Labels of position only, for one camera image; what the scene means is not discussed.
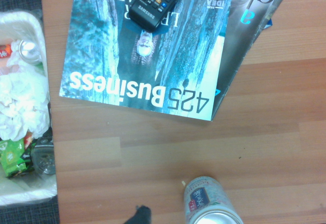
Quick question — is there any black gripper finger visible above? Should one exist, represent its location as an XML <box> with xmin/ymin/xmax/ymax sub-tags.
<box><xmin>124</xmin><ymin>205</ymin><xmax>153</xmax><ymax>224</ymax></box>

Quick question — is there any white drink can blue label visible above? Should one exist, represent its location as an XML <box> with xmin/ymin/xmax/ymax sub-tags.
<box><xmin>183</xmin><ymin>175</ymin><xmax>245</xmax><ymax>224</ymax></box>

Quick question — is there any beige trash bin white liner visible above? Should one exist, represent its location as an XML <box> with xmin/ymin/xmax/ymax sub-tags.
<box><xmin>0</xmin><ymin>10</ymin><xmax>58</xmax><ymax>207</ymax></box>

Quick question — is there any discarded silver green can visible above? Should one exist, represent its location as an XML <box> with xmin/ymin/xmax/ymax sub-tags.
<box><xmin>18</xmin><ymin>39</ymin><xmax>43</xmax><ymax>66</ymax></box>

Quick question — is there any black plastic container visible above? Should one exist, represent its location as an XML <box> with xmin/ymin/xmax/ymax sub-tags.
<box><xmin>30</xmin><ymin>136</ymin><xmax>56</xmax><ymax>176</ymax></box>

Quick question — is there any green snack wrapper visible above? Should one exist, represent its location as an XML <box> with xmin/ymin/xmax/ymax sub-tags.
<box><xmin>0</xmin><ymin>138</ymin><xmax>35</xmax><ymax>179</ymax></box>

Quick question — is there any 425 Business magazine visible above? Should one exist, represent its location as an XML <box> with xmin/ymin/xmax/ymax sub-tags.
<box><xmin>59</xmin><ymin>0</ymin><xmax>234</xmax><ymax>122</ymax></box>

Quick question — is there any crumpled white tissue paper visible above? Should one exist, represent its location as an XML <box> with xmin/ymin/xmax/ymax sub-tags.
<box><xmin>0</xmin><ymin>72</ymin><xmax>50</xmax><ymax>141</ymax></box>

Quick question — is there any black Samsung remote control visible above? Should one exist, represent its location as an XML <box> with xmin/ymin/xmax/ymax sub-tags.
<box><xmin>128</xmin><ymin>0</ymin><xmax>197</xmax><ymax>33</ymax></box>

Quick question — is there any grey magazine with teal letter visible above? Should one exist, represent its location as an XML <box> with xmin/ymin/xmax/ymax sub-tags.
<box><xmin>213</xmin><ymin>0</ymin><xmax>284</xmax><ymax>119</ymax></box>

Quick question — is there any red snack wrapper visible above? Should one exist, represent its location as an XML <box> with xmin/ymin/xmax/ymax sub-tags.
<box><xmin>0</xmin><ymin>44</ymin><xmax>12</xmax><ymax>59</ymax></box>

